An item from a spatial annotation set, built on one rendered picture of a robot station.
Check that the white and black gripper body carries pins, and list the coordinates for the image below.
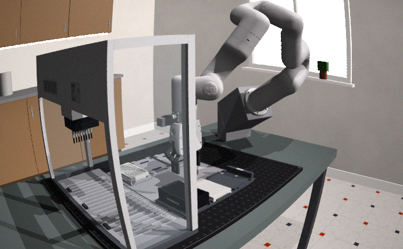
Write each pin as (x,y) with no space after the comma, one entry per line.
(198,135)

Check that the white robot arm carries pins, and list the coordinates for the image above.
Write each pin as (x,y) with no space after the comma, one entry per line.
(253,20)

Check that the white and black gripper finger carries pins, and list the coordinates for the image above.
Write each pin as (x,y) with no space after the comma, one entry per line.
(199,152)

